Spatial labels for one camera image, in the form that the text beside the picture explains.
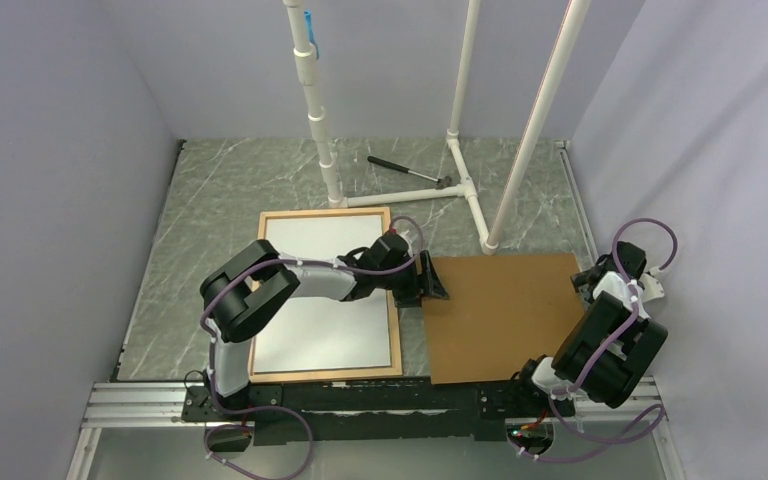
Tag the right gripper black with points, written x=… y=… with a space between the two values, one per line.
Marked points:
x=578 y=280

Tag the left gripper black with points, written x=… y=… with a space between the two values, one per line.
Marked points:
x=427 y=284

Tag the wooden picture frame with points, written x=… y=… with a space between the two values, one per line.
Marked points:
x=394 y=331

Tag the brown backing board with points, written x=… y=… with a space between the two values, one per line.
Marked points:
x=501 y=312

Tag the glossy landscape photo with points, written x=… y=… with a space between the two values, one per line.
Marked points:
x=324 y=331

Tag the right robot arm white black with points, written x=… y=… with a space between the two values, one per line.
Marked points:
x=612 y=345

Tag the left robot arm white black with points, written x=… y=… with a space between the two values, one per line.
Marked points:
x=242 y=298

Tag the white PVC pipe stand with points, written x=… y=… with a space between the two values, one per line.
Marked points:
x=489 y=235

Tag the blue clip on pipe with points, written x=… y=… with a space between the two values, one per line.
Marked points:
x=311 y=33

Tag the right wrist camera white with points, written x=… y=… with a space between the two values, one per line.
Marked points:
x=652 y=286

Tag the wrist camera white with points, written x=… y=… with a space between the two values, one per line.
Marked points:
x=411 y=237
x=652 y=286

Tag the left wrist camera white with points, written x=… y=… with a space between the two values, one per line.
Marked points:
x=411 y=237

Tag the black handled hammer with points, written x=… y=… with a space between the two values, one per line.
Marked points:
x=439 y=182

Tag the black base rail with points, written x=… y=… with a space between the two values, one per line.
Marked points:
x=380 y=409

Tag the aluminium extrusion rail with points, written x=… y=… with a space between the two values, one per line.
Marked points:
x=160 y=404

